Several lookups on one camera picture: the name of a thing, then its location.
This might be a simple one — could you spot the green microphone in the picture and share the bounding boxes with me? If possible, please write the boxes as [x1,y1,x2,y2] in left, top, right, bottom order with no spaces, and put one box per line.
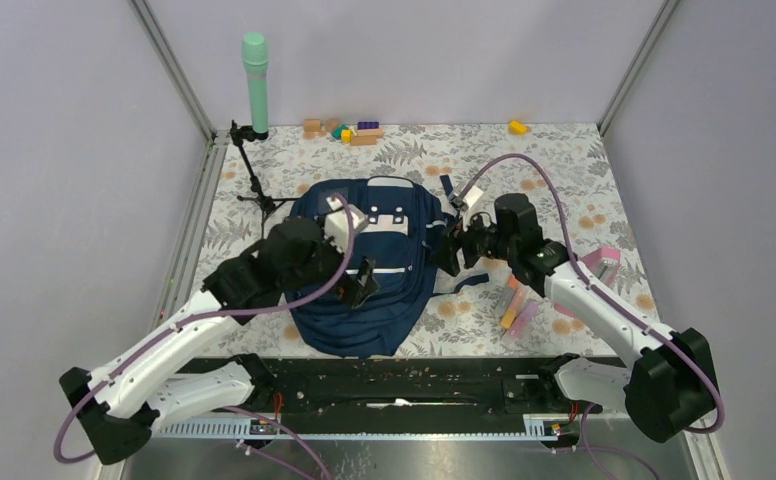
[241,32,269,140]

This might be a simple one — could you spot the pink box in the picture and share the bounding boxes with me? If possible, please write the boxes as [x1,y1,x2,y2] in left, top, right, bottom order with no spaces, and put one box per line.
[547,247,621,323]

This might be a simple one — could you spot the light wooden cube block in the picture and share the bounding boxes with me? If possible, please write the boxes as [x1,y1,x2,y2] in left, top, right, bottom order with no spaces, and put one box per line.
[302,118,323,133]

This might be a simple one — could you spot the yellow block far right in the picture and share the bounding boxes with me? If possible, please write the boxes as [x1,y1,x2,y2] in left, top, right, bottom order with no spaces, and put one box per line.
[507,120,531,135]

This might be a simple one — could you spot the long wooden block front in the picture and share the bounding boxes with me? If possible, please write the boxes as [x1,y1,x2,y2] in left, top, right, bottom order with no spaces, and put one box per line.
[349,135,379,146]

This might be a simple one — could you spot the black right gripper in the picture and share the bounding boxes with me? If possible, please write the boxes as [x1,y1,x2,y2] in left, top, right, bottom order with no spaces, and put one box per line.
[426,205,517,278]

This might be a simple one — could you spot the slotted metal cable rail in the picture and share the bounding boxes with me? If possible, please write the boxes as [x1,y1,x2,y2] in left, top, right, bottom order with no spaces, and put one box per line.
[153,414,579,442]

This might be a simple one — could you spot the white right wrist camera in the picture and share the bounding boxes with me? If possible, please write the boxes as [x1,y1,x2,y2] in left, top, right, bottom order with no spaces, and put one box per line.
[449,186,484,215]

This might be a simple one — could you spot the pink highlighter pen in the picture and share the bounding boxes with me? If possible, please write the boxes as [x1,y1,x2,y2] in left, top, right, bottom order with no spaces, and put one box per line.
[503,300,539,340]

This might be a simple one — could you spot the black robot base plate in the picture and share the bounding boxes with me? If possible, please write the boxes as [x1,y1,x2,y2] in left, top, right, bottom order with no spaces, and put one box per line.
[238,357,586,427]

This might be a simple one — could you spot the teal toy block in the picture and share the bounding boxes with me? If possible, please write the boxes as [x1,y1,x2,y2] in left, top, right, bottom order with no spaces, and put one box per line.
[331,124,349,140]

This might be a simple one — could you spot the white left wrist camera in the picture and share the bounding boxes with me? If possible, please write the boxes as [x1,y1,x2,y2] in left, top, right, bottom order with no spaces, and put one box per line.
[323,198,369,254]

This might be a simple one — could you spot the navy blue student backpack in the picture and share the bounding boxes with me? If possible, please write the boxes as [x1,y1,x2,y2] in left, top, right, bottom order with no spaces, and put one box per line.
[290,176,454,358]

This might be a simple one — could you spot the long wooden block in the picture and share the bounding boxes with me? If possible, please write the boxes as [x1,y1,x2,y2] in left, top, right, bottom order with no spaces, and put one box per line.
[356,128,384,138]
[349,135,379,146]

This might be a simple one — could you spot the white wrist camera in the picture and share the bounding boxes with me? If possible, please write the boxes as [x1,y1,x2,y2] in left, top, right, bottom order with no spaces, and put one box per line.
[449,186,484,215]
[323,198,369,254]

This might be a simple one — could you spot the yellow orange highlighter pen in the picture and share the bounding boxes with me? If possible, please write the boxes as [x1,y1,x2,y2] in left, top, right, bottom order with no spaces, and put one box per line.
[499,290,527,330]

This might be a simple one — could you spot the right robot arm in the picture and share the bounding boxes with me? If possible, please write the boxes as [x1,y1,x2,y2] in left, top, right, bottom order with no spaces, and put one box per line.
[433,193,724,443]

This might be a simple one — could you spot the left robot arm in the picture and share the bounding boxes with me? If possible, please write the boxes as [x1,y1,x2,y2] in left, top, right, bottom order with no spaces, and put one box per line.
[53,208,377,465]

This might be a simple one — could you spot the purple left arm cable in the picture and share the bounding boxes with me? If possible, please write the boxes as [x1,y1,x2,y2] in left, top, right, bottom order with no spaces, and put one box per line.
[53,193,357,480]

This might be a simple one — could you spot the black tripod stand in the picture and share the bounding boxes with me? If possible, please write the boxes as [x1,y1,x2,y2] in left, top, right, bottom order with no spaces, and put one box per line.
[229,120,297,223]

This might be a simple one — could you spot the purple studded toy brick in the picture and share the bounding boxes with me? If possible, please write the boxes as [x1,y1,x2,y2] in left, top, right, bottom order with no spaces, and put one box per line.
[357,121,380,130]

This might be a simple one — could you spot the long wooden block rear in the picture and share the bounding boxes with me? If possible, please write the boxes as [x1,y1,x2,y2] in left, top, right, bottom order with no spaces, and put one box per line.
[356,128,384,138]

